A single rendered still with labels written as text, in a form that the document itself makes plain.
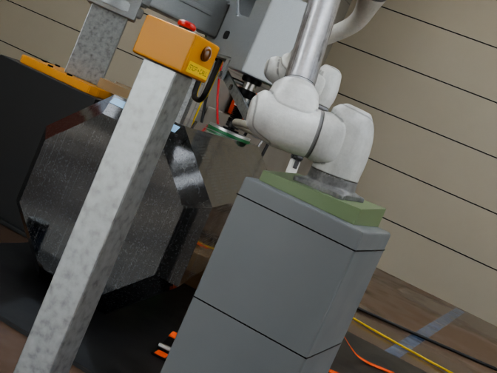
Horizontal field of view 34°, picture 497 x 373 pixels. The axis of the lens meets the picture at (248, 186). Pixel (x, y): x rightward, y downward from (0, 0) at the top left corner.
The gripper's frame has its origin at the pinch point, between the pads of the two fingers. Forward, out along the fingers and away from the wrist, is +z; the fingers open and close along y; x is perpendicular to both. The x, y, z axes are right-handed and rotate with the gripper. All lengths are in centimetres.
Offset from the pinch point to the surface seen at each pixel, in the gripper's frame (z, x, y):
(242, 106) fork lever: -19, 18, 66
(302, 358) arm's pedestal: 50, -7, -79
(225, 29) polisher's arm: -55, 36, 116
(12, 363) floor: 87, 69, -55
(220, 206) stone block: 24.0, 18.8, 11.4
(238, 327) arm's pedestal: 50, 11, -69
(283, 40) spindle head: -55, 11, 74
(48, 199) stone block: 47, 82, 24
